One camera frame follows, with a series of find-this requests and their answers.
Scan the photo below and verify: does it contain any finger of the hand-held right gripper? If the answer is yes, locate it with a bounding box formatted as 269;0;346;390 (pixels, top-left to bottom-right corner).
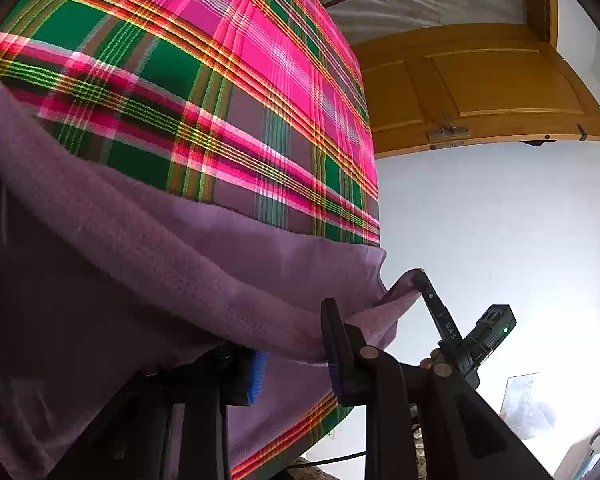
413;270;464;356

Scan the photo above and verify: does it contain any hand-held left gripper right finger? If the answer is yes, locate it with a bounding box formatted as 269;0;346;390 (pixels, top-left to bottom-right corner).
321;298;553;480

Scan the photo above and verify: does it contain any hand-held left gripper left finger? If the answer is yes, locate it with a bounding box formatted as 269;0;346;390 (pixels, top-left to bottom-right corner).
47;342;270;480

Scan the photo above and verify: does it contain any purple fleece garment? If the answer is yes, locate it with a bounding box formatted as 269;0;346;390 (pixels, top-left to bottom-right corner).
0;62;426;480

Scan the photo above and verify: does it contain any person's right hand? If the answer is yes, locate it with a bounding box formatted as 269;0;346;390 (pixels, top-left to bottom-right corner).
418;347;450;372

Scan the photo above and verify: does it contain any grey reflective panel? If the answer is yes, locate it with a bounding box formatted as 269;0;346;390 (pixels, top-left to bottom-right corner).
500;372;556;442

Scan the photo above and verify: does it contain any wooden door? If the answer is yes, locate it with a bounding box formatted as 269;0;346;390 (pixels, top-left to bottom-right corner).
350;22;600;158

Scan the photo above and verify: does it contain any translucent plastic door curtain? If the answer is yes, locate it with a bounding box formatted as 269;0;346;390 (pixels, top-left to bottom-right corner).
297;0;526;46

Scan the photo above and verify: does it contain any pink plaid bed sheet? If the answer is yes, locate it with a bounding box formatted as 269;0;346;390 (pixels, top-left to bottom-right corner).
0;0;381;480

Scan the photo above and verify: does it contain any black cable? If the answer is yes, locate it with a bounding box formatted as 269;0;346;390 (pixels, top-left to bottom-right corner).
286;451;370;471

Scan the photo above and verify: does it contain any metal door handle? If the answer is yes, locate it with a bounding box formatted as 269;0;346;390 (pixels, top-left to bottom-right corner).
426;112;470;150

